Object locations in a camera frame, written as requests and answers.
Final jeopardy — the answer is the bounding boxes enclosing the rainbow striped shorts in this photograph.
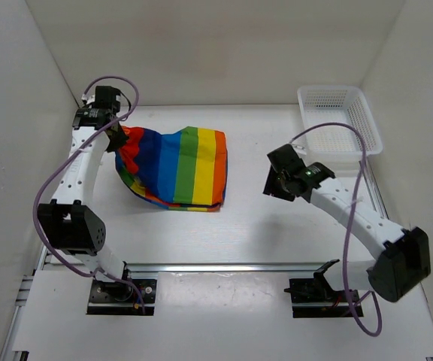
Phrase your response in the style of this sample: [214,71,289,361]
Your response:
[115,126,228,212]

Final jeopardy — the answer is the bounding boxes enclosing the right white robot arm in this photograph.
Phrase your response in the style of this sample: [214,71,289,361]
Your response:
[263,144,431,302]

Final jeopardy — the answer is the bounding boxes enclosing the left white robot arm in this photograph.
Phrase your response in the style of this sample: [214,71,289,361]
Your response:
[33,86,134,301]

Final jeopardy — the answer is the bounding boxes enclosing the white plastic basket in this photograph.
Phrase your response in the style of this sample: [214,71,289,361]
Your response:
[294,85,383,171]

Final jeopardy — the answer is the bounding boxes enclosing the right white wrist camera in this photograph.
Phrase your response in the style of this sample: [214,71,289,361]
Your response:
[292,144,307,157]

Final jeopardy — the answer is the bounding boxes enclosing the aluminium table rail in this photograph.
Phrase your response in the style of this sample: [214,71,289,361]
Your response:
[33,261,376,274]

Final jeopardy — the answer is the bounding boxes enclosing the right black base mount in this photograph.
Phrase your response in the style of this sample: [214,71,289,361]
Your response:
[284,259,352,319]

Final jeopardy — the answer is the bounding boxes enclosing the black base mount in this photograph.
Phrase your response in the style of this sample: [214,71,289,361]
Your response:
[86,278,157,317]
[284,259,352,319]

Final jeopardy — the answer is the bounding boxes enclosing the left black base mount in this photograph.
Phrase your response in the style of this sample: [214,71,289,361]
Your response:
[86,278,157,317]

